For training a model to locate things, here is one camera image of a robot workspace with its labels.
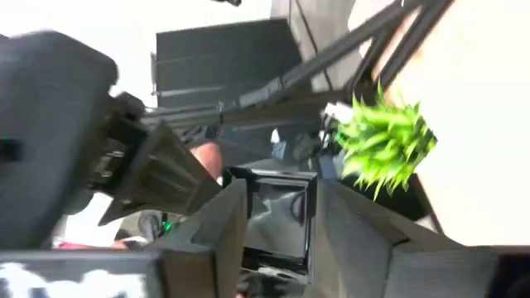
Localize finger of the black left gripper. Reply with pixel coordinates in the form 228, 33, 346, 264
99, 119, 223, 227

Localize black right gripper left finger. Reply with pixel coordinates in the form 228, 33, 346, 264
159, 177, 249, 298

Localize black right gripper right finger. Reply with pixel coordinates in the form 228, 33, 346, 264
311, 177, 463, 298

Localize black square plate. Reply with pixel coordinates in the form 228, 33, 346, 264
223, 165, 319, 286

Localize green artificial plant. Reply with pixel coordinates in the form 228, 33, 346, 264
333, 80, 438, 202

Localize black flat panel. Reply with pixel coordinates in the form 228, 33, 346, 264
155, 18, 303, 108

